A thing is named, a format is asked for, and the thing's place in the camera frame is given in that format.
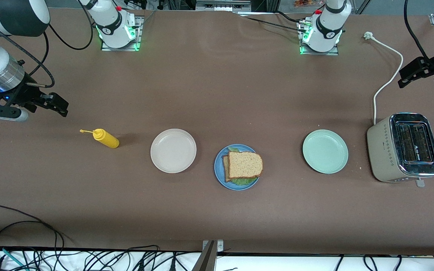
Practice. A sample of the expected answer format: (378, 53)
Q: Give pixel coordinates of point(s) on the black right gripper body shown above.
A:
(24, 93)

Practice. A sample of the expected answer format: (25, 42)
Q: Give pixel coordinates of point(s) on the blue round plate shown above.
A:
(219, 177)

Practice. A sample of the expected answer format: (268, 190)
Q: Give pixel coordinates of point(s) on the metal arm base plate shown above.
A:
(318, 53)
(138, 37)

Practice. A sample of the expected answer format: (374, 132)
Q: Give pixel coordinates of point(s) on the silver metal edge bracket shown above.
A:
(220, 246)

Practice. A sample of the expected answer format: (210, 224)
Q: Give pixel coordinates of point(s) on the grey camera mast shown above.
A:
(205, 261)

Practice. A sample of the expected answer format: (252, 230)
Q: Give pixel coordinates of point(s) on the yellow mustard squeeze bottle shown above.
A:
(107, 140)

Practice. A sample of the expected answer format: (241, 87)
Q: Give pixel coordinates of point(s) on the silver background equipment frame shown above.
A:
(222, 4)

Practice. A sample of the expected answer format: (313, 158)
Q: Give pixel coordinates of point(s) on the light green round plate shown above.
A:
(325, 151)

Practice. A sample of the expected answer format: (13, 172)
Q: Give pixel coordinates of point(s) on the green lettuce leaf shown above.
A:
(243, 181)

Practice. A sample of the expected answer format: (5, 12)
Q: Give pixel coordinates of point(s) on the beige chrome toaster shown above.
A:
(382, 150)

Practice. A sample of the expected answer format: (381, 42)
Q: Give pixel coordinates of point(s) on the bread slice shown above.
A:
(245, 165)
(225, 165)

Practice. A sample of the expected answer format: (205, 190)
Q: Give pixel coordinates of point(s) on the beige round plate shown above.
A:
(173, 151)

